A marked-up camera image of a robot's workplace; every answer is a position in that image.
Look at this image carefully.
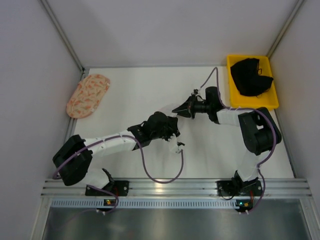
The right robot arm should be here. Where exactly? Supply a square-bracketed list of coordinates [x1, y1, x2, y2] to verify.
[171, 86, 282, 188]

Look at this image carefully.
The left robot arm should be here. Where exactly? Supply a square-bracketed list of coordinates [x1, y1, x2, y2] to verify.
[52, 111, 185, 194]

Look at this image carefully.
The black bra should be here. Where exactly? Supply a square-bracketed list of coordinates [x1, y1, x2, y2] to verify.
[230, 58, 274, 97]

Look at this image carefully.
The orange patterned laundry bag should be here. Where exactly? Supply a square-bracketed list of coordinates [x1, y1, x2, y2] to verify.
[66, 74, 111, 119]

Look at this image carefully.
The yellow plastic tray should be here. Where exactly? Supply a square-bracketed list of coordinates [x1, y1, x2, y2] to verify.
[226, 54, 279, 110]

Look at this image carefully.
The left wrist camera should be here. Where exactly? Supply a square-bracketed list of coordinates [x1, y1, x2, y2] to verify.
[168, 134, 185, 154]

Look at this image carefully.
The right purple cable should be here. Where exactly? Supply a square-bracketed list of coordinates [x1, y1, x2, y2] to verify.
[199, 66, 277, 215]

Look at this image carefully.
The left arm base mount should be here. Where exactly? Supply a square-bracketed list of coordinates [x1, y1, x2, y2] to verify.
[85, 180, 130, 197]

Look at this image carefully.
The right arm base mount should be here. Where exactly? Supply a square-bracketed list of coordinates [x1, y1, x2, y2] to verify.
[216, 179, 263, 200]

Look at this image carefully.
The aluminium frame rail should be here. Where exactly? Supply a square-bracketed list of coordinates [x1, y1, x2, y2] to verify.
[40, 178, 312, 199]

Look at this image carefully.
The perforated cable duct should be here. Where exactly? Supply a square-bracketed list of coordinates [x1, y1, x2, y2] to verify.
[51, 198, 239, 209]

